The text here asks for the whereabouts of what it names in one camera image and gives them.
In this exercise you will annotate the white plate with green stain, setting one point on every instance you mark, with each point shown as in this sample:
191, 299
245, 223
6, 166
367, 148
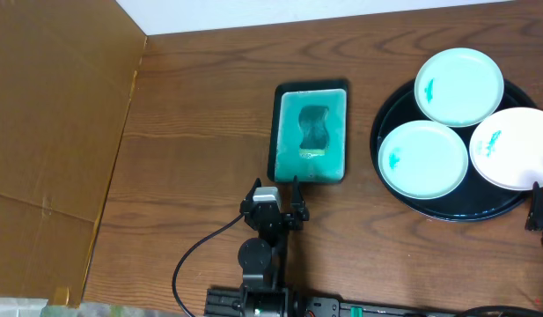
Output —
506, 149

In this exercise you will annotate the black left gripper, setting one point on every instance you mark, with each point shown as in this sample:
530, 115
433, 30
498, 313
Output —
289, 218

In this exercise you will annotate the green yellow scrub sponge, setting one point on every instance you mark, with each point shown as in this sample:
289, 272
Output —
312, 123

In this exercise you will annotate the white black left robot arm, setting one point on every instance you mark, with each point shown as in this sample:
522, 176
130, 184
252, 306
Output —
263, 259

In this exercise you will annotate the mint green plate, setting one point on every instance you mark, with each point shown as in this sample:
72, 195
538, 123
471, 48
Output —
459, 87
423, 160

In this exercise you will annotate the brown cardboard panel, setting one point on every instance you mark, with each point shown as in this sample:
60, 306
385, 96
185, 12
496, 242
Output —
67, 75

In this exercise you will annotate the black rectangular soap tray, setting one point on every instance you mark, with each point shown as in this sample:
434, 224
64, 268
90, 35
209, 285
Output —
284, 159

